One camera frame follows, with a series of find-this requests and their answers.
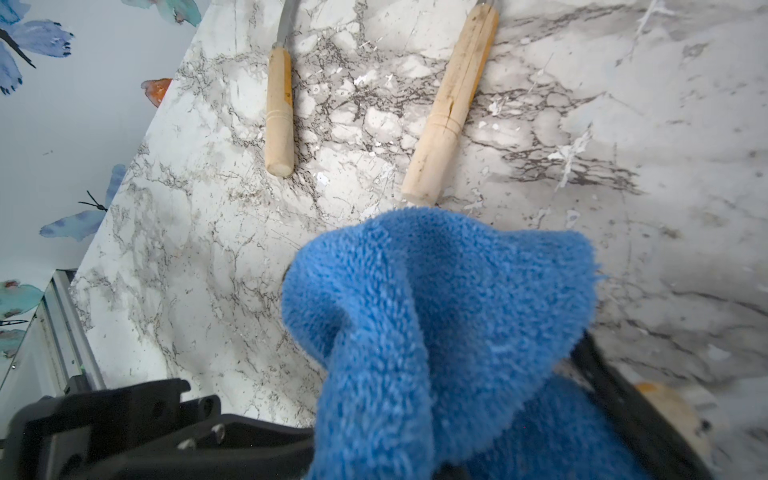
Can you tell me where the blue rag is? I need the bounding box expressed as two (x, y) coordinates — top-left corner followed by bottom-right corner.
(282, 208), (648, 479)

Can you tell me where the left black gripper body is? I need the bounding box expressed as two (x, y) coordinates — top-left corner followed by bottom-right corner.
(1, 379), (315, 479)

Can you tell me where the aluminium front rail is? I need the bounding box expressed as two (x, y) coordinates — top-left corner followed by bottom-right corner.
(1, 270), (106, 438)

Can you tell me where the sickle wooden handle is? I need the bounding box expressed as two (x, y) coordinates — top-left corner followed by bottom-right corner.
(634, 381), (711, 456)
(263, 0), (301, 179)
(401, 1), (500, 206)

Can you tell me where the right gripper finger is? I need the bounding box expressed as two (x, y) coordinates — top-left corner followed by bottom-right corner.
(571, 333), (713, 479)

